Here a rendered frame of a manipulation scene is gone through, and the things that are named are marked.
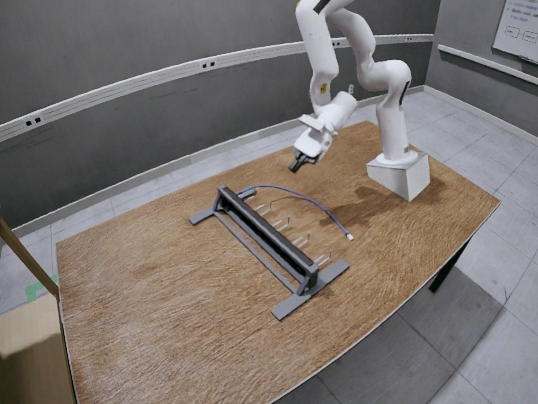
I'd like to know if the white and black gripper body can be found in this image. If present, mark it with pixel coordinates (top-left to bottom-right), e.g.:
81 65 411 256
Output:
294 128 333 163

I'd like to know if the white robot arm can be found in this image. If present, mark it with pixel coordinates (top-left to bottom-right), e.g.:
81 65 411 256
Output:
296 0 418 166

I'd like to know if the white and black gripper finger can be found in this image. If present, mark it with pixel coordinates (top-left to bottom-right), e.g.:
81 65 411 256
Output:
288 147 304 173
290 154 320 174

